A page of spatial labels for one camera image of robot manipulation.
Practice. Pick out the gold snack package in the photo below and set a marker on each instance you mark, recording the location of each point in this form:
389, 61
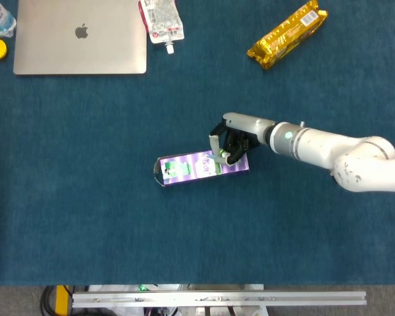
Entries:
288, 34

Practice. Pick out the blue felt table cloth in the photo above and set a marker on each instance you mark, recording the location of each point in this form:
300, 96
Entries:
197, 230

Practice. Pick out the right robot hand, silver black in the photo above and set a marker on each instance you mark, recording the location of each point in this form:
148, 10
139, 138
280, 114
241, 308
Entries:
247, 126

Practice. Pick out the purple milk carton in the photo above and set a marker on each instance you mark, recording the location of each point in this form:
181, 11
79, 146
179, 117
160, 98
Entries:
187, 169

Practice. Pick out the right robot arm, white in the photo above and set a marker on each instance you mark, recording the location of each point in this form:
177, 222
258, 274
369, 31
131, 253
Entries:
332, 148

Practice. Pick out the yellow bracket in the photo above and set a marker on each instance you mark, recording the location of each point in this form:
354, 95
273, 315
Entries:
62, 299

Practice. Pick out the clear plastic water bottle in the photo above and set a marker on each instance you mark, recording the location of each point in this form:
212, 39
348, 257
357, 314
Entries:
0, 18

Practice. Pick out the aluminium profile rail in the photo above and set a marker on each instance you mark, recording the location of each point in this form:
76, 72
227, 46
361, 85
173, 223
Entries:
217, 299

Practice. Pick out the silver Apple laptop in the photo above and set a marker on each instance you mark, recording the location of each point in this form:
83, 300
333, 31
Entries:
80, 39

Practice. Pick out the white spout pouch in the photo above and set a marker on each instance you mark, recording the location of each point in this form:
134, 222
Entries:
163, 21

